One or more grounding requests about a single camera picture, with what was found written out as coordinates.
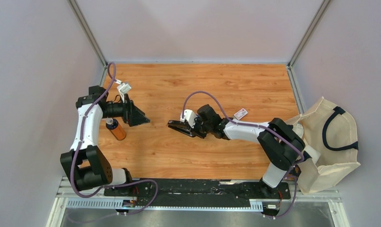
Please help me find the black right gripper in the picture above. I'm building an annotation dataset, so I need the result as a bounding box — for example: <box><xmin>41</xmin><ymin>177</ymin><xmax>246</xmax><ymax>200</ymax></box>
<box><xmin>187</xmin><ymin>115</ymin><xmax>213</xmax><ymax>139</ymax></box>

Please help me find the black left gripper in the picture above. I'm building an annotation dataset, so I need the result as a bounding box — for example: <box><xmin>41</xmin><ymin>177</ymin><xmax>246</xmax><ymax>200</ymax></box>
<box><xmin>101</xmin><ymin>94</ymin><xmax>150</xmax><ymax>127</ymax></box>

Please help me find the black stapler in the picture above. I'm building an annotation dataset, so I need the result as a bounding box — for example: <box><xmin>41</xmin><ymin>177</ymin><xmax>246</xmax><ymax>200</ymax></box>
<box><xmin>167</xmin><ymin>120</ymin><xmax>196</xmax><ymax>138</ymax></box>

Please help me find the small staple box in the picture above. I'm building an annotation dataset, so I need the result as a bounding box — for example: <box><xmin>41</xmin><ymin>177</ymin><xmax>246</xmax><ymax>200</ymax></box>
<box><xmin>233</xmin><ymin>108</ymin><xmax>248</xmax><ymax>120</ymax></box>

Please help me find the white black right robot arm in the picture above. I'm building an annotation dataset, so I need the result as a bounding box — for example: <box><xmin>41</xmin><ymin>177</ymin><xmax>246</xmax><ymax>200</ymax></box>
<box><xmin>180</xmin><ymin>105</ymin><xmax>320</xmax><ymax>198</ymax></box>

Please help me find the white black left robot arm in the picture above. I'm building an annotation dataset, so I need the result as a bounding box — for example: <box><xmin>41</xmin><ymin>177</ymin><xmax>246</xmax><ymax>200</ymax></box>
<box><xmin>60</xmin><ymin>86</ymin><xmax>150</xmax><ymax>196</ymax></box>

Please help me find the orange round object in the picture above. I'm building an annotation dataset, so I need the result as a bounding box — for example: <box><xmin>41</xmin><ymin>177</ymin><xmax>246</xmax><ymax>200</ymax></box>
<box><xmin>105</xmin><ymin>118</ymin><xmax>127</xmax><ymax>140</ymax></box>

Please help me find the beige tote bag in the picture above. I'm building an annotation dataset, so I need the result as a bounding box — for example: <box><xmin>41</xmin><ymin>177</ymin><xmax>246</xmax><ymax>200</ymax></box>
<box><xmin>286</xmin><ymin>97</ymin><xmax>360</xmax><ymax>194</ymax></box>

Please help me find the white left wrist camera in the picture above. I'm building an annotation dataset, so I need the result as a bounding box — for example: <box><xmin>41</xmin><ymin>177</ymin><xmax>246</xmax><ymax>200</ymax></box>
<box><xmin>117</xmin><ymin>82</ymin><xmax>131</xmax><ymax>102</ymax></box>

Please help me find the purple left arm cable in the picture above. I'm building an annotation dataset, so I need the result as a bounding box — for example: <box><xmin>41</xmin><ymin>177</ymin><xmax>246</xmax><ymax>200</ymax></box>
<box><xmin>69</xmin><ymin>62</ymin><xmax>159</xmax><ymax>216</ymax></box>

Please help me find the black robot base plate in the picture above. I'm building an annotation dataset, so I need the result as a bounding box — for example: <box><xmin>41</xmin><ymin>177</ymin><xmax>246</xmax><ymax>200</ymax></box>
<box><xmin>104</xmin><ymin>178</ymin><xmax>292</xmax><ymax>208</ymax></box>

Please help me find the aluminium frame rail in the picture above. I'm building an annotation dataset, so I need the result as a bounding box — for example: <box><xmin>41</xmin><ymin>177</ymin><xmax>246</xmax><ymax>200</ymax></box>
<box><xmin>56</xmin><ymin>177</ymin><xmax>342</xmax><ymax>212</ymax></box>

